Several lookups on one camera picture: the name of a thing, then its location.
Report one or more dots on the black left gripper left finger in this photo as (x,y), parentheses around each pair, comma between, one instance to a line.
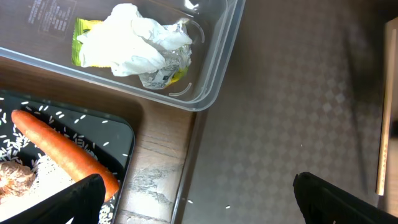
(80,203)

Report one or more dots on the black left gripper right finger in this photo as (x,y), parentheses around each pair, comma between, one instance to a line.
(323,203)

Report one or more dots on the orange carrot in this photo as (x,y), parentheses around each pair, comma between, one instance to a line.
(75,161)

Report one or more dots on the brown food scrap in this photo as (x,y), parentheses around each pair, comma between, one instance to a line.
(16,180)

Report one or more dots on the wooden chopstick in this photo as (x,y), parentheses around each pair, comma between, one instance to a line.
(390,47)

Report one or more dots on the white paper napkin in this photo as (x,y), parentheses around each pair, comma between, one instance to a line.
(127,42)

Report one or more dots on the black plastic bin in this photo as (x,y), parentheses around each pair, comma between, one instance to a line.
(109,140)

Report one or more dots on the dark brown serving tray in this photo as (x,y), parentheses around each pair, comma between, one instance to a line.
(303,91)

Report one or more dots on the clear plastic bin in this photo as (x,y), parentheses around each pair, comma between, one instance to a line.
(40,33)

